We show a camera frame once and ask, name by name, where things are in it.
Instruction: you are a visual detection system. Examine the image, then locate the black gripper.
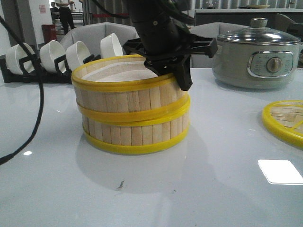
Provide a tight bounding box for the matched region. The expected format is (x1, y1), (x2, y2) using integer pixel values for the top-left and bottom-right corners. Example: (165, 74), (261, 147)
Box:
(123, 33), (218, 91)

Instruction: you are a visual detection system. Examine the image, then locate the bamboo steamer drawer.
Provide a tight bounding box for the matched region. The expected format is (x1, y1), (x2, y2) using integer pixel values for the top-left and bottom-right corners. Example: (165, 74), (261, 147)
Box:
(79, 94), (190, 155)
(71, 54), (190, 123)

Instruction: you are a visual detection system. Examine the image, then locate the yellow bamboo steamer lid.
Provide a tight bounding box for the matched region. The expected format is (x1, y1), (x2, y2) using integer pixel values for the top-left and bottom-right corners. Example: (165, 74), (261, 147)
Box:
(261, 100), (303, 149)

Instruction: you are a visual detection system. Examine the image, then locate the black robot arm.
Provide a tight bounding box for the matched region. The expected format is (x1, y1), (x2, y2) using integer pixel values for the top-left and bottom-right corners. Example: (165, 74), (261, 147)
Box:
(123, 0), (218, 91)

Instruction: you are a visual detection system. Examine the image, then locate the right grey armchair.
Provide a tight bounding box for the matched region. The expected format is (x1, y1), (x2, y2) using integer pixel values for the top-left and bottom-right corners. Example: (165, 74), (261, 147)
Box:
(190, 22), (248, 68)

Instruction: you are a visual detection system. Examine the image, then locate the grey armchair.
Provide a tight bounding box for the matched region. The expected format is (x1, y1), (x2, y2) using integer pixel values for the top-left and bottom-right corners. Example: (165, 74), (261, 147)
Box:
(60, 22), (139, 55)
(190, 22), (248, 68)

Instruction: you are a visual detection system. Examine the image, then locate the grey electric cooking pot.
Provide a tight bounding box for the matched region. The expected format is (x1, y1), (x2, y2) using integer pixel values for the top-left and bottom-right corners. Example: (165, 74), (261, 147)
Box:
(212, 41), (303, 89)

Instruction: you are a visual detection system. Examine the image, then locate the white bowl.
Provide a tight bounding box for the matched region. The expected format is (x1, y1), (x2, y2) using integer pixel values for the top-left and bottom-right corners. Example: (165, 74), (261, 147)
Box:
(40, 40), (66, 73)
(6, 43), (35, 75)
(66, 41), (91, 71)
(100, 33), (124, 58)

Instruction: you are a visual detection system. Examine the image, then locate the dark grey counter cabinet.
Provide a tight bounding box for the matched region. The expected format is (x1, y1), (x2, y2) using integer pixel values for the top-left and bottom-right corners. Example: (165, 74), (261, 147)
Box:
(195, 9), (303, 28)

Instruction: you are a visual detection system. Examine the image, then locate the glass pot lid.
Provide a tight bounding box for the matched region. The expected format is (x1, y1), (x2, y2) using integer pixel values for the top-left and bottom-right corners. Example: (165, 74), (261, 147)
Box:
(217, 17), (301, 45)

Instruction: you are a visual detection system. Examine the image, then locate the wooden plate on counter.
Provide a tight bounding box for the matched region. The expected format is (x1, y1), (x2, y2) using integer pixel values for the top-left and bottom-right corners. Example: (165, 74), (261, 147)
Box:
(247, 5), (270, 9)

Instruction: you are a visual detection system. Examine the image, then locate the left grey armchair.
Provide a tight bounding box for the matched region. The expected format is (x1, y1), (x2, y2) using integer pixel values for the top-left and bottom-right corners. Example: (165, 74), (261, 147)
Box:
(60, 22), (139, 55)

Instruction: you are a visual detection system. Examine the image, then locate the person in white shirt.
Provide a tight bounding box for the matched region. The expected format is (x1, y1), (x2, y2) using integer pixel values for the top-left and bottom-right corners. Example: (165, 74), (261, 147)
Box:
(55, 0), (75, 35)

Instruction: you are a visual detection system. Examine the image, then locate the red fire extinguisher box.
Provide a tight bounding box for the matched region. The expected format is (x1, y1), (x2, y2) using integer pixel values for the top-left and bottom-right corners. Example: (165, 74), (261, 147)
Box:
(42, 24), (57, 44)

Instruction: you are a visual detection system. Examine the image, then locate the black dish rack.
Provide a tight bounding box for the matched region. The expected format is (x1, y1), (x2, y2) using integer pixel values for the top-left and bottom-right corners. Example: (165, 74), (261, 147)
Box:
(0, 54), (102, 84)

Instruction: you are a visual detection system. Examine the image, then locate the black cable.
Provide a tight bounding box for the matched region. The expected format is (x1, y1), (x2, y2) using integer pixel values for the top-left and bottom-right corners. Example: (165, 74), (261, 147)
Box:
(0, 15), (45, 166)

